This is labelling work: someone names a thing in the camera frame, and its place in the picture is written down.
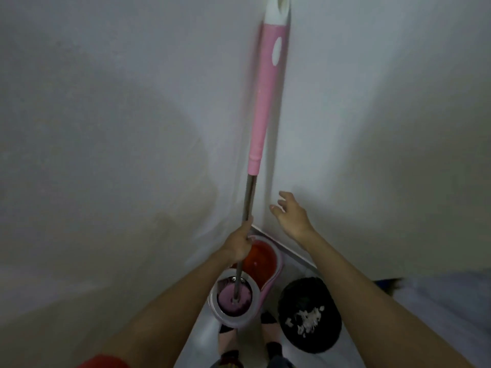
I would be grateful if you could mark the person's right black sock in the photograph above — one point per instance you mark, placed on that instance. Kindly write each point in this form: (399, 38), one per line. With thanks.
(273, 350)

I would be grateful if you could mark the black trash bin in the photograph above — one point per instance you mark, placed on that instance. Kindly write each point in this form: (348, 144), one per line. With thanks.
(310, 298)

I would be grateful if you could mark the pink mop bucket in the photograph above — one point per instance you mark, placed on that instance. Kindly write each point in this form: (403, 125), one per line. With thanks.
(264, 264)

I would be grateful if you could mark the person's left forearm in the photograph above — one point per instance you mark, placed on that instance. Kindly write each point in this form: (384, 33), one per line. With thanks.
(165, 318)

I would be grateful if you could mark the person's right pink slipper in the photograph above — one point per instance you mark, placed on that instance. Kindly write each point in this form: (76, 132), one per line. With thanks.
(272, 333)

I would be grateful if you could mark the person's left pink slipper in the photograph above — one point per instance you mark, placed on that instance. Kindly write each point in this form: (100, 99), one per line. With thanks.
(227, 343)

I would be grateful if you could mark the pile of swept debris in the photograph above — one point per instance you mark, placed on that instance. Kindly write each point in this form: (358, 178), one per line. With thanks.
(307, 320)

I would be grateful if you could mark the person's left black sock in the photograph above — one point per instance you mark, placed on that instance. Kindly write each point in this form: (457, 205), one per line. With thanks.
(229, 358)

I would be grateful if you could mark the person's right forearm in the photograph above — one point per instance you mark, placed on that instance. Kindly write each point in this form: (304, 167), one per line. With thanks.
(376, 310)

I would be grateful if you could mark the person's left hand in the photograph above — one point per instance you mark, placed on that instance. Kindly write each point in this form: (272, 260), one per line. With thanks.
(238, 243)

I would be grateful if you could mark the person's right hand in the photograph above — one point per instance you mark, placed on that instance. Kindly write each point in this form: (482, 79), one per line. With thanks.
(293, 218)

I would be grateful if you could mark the person's black sock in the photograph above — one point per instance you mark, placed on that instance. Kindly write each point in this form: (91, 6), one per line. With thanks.
(229, 358)
(273, 350)

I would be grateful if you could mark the person's pink slipper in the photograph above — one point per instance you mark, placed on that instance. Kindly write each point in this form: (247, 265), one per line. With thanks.
(227, 343)
(272, 333)

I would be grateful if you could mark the pink spin mop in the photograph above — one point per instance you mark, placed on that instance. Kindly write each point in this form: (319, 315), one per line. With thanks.
(264, 91)

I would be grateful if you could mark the patched blue jeans shorts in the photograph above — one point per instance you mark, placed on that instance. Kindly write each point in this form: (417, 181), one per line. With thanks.
(280, 363)

